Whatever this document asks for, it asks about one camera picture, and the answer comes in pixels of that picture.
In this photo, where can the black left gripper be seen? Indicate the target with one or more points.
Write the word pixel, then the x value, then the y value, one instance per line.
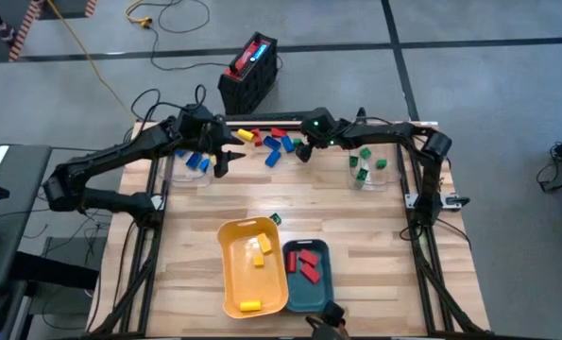
pixel 198 132

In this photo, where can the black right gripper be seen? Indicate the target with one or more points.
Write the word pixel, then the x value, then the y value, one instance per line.
pixel 320 127

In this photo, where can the blue toy block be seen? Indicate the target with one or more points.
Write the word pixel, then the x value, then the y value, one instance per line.
pixel 272 142
pixel 205 164
pixel 272 158
pixel 287 144
pixel 181 153
pixel 194 161

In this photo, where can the yellow rectangular toy block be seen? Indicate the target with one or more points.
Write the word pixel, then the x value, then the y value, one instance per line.
pixel 264 243

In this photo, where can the red rectangular toy block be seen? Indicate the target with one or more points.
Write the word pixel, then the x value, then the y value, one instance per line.
pixel 278 132
pixel 309 257
pixel 291 261
pixel 310 273

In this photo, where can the small yellow cube block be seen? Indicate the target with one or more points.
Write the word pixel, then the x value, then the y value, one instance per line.
pixel 258 260

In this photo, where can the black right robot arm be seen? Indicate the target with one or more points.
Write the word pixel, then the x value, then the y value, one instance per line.
pixel 384 132

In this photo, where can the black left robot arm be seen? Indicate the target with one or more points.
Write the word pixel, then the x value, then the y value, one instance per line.
pixel 120 151

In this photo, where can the red arch toy block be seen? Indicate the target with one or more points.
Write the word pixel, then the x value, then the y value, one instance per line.
pixel 257 137

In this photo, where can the black power strip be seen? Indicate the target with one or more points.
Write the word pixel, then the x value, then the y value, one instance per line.
pixel 261 116

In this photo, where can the clear plastic container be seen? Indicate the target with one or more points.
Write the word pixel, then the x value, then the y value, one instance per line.
pixel 384 181
pixel 186 178

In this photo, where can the black crate with red battery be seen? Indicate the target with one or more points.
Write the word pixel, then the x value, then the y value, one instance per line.
pixel 252 80

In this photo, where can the yellow-orange plastic bin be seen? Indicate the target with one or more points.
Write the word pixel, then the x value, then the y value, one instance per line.
pixel 243 283

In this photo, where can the dark teal plastic bin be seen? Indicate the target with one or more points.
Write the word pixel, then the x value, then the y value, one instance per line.
pixel 309 295

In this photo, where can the black box-shaped object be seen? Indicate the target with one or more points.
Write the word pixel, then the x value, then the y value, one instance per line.
pixel 332 314

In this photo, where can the dark grey desk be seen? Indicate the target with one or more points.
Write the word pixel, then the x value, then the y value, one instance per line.
pixel 16 165

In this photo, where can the silver bracket with black clamp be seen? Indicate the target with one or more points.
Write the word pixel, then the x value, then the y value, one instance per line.
pixel 453 200

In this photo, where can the black aluminium table frame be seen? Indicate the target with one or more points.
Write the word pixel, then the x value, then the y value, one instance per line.
pixel 424 293

